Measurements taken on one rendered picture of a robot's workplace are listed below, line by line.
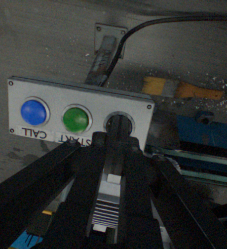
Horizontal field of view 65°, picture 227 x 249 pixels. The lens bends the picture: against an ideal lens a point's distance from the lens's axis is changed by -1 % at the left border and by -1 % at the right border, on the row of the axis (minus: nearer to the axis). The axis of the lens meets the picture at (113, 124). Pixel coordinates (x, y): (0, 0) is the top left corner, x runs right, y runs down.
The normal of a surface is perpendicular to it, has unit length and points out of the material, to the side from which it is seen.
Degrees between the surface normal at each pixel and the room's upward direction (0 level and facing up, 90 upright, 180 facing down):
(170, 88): 0
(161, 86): 1
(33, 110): 31
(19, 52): 0
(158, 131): 90
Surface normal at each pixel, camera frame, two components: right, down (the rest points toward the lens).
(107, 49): 0.10, -0.66
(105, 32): -0.14, 0.73
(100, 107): -0.07, 0.32
